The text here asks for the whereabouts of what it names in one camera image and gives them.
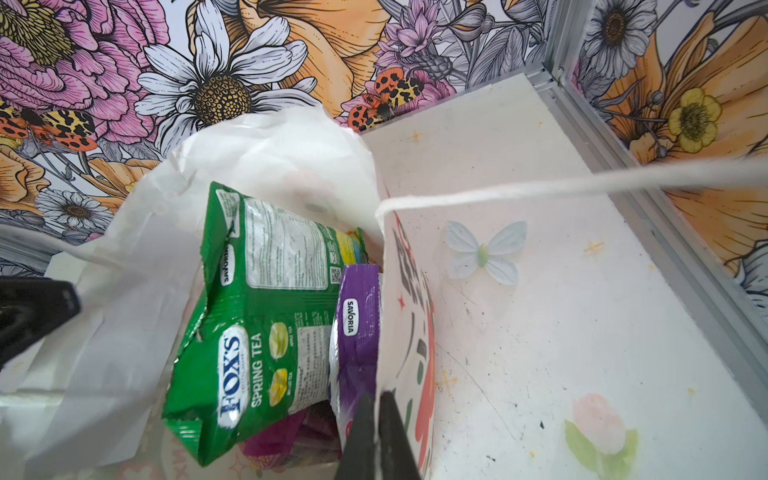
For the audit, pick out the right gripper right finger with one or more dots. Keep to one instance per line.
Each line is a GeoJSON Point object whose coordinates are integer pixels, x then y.
{"type": "Point", "coordinates": [396, 458]}

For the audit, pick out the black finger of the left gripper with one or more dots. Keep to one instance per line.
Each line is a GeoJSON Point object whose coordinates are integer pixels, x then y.
{"type": "Point", "coordinates": [32, 308]}

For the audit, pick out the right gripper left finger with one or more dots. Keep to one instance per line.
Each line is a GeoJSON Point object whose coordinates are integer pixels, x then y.
{"type": "Point", "coordinates": [358, 457]}

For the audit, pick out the white paper bag red flower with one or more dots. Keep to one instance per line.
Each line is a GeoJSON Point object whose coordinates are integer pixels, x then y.
{"type": "Point", "coordinates": [521, 316]}

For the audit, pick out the purple Fox's candy bag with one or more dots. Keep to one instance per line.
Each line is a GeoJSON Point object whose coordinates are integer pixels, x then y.
{"type": "Point", "coordinates": [354, 343]}

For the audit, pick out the green yellow candy bag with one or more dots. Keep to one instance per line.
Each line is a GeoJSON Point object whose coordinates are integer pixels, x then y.
{"type": "Point", "coordinates": [256, 348]}

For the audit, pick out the purple snack packet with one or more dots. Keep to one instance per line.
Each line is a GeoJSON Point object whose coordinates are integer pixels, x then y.
{"type": "Point", "coordinates": [309, 437]}

